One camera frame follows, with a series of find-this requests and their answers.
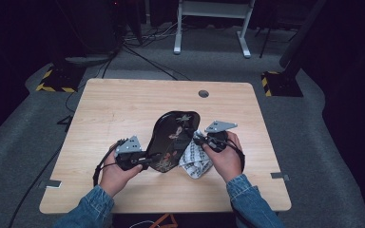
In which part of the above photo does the black slanted pole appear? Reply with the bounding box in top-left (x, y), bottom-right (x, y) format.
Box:
top-left (279, 0), bottom-right (327, 69)

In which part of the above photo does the black floor cable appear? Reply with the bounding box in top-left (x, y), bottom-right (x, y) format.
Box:
top-left (122, 44), bottom-right (192, 82)

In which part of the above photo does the person's left hand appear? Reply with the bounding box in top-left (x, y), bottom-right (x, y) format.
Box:
top-left (98, 143), bottom-right (144, 198)

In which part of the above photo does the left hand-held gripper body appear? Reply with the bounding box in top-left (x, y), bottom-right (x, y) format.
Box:
top-left (113, 135), bottom-right (150, 172)

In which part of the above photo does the grey tape strip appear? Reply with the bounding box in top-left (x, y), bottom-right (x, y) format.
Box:
top-left (270, 171), bottom-right (290, 181)

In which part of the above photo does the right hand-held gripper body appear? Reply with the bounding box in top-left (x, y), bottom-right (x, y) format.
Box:
top-left (202, 120), bottom-right (239, 154)

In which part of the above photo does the black table foot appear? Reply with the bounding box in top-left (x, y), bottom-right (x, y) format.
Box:
top-left (56, 114), bottom-right (74, 133)

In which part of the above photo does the orange strap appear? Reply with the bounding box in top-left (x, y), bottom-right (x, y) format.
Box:
top-left (147, 213), bottom-right (179, 228)

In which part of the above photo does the white floor cable bundle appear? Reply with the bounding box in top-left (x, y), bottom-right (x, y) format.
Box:
top-left (123, 18), bottom-right (186, 42)

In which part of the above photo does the white desk frame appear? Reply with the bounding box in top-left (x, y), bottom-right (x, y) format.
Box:
top-left (173, 0), bottom-right (257, 59)

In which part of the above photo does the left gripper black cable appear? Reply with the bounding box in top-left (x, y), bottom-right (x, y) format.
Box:
top-left (92, 138), bottom-right (128, 188)

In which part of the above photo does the white checkered cloth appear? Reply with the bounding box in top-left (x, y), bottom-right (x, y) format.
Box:
top-left (178, 129), bottom-right (214, 180)

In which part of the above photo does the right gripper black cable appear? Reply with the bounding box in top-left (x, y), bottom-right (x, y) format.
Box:
top-left (223, 139), bottom-right (246, 175)

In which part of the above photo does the black tripod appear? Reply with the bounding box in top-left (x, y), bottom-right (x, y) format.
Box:
top-left (255, 25), bottom-right (298, 60)

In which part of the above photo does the dark equipment stand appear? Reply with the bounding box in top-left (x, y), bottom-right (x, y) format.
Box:
top-left (51, 0), bottom-right (124, 68)

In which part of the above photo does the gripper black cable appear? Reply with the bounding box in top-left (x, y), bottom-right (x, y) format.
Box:
top-left (92, 138), bottom-right (128, 188)
top-left (223, 139), bottom-right (246, 175)

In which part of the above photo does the yellow black striped base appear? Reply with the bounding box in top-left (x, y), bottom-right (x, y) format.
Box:
top-left (260, 70), bottom-right (304, 98)
top-left (35, 63), bottom-right (87, 93)

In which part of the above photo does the person's right hand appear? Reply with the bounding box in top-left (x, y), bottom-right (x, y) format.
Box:
top-left (202, 131), bottom-right (245, 183)

